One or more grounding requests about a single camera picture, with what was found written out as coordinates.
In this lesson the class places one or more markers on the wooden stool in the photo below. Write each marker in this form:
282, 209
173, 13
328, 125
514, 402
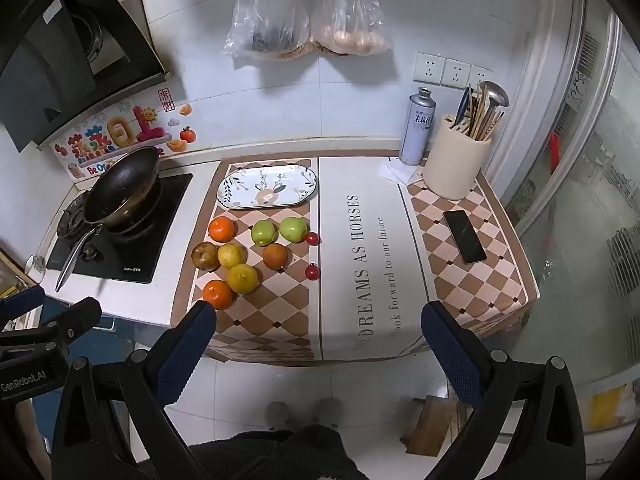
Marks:
432, 425

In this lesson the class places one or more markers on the colourful wall sticker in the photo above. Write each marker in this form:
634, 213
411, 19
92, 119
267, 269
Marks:
125, 125

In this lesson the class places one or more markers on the red cherry tomato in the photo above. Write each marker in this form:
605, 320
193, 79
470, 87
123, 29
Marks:
312, 272
312, 238

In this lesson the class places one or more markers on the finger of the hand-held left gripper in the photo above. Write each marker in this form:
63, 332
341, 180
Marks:
20, 302
75, 316

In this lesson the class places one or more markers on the black frying pan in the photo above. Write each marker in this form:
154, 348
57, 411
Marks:
125, 180

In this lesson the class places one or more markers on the oval patterned ceramic plate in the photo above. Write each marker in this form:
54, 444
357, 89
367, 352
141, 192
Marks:
267, 187

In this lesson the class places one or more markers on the grey spray can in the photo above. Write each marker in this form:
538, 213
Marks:
416, 132

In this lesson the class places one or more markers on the metal ladle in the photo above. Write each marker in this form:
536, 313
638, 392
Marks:
496, 94

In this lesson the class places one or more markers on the black smartphone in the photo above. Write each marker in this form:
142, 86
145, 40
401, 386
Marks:
464, 236

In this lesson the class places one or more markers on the bundle of chopsticks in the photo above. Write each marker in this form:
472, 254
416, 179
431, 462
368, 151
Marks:
482, 115

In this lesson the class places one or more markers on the glass sliding door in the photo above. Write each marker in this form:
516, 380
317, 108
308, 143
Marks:
590, 160

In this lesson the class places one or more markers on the clear plastic bag dark contents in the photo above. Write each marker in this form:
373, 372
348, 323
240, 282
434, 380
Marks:
270, 25

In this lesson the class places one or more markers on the black range hood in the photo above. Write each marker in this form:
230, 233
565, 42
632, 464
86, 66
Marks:
40, 60

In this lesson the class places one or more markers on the cream utensil holder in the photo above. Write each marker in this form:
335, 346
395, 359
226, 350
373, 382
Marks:
455, 165

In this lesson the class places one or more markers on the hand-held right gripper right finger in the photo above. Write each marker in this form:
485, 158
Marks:
449, 346

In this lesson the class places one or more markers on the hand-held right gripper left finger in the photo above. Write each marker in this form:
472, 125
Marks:
192, 341

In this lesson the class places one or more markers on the clear plastic bag of eggs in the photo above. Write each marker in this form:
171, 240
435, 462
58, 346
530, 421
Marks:
350, 25

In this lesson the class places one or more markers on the grey slipper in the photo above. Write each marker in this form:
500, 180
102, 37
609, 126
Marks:
278, 414
330, 411

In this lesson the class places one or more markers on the white wall outlet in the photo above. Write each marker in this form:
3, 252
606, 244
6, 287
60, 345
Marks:
456, 74
429, 68
481, 76

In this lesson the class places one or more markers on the green apple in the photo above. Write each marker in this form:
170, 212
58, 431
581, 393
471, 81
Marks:
293, 229
263, 232

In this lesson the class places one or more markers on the folded white tissue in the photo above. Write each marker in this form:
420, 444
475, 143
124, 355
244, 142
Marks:
398, 171

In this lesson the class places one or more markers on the checkered printed table mat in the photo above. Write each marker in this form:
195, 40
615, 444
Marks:
360, 310

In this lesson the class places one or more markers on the brownish orange fruit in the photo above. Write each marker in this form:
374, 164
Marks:
275, 256

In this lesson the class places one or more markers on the person's dark pants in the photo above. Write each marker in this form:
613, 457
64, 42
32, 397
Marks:
270, 455

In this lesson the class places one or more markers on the orange tangerine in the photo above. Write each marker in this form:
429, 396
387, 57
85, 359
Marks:
218, 294
221, 228

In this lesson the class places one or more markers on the black gas stove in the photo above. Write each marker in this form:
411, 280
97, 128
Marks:
150, 255

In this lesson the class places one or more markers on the yellow citrus fruit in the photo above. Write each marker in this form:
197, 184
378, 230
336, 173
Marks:
243, 278
230, 255

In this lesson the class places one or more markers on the red plastic item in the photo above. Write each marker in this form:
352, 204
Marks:
556, 152

